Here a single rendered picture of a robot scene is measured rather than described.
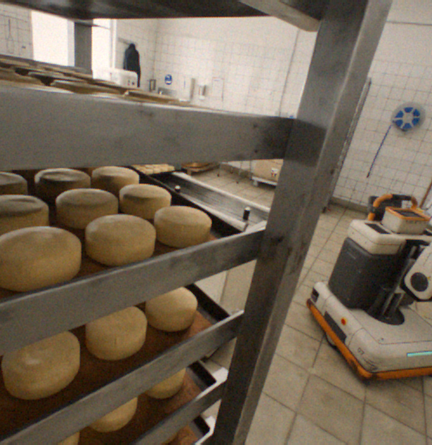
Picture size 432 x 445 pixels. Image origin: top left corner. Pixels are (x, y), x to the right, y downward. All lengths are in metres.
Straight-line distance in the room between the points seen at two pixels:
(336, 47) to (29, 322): 0.23
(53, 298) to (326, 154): 0.19
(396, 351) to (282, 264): 1.89
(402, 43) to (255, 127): 5.14
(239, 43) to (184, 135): 5.77
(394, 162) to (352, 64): 5.06
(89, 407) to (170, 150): 0.17
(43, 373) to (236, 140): 0.20
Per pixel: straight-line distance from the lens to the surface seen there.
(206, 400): 0.37
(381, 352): 2.06
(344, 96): 0.23
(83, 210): 0.27
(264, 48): 5.74
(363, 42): 0.24
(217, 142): 0.19
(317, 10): 0.24
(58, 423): 0.25
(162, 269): 0.20
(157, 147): 0.17
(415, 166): 5.30
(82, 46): 0.60
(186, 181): 1.90
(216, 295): 1.59
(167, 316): 0.30
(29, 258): 0.21
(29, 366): 0.27
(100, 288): 0.19
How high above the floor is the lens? 1.44
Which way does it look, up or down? 23 degrees down
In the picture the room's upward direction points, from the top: 11 degrees clockwise
